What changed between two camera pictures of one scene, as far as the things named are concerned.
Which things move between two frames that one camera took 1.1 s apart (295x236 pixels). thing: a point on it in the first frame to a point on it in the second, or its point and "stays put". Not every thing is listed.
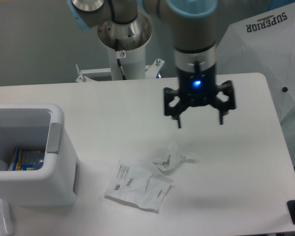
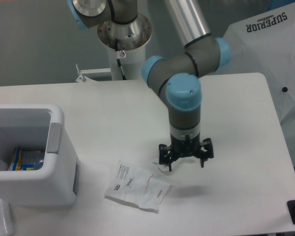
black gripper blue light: x=197 y=89 to x=182 y=147
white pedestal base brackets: x=151 y=71 stays put
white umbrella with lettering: x=272 y=42 stays put
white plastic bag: x=131 y=185 stays put
